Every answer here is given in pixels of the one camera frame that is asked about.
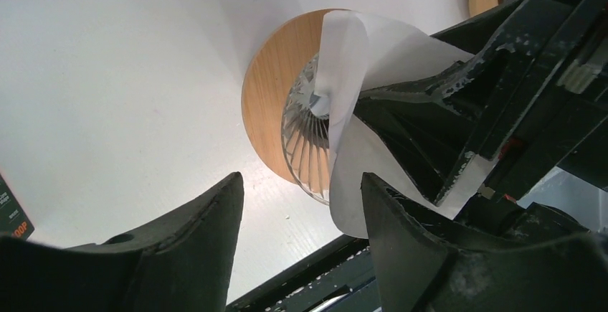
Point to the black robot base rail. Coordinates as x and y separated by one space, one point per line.
337 277

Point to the clear glass dripper cone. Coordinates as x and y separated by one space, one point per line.
304 135

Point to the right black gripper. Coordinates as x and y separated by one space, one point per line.
533 97

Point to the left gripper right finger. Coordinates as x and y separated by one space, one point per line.
494 256

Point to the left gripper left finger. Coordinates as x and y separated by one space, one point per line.
180 261

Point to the white paper coffee filter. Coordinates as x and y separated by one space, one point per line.
361 62

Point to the wooden dripper ring holder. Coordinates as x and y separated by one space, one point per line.
268 80

